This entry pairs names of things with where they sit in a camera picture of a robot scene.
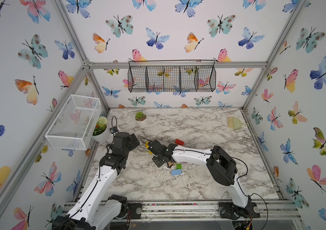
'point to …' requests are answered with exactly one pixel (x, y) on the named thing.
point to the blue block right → (176, 172)
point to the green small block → (179, 166)
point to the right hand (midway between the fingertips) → (158, 157)
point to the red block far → (179, 142)
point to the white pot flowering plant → (102, 133)
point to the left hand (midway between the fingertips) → (130, 137)
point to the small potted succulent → (140, 118)
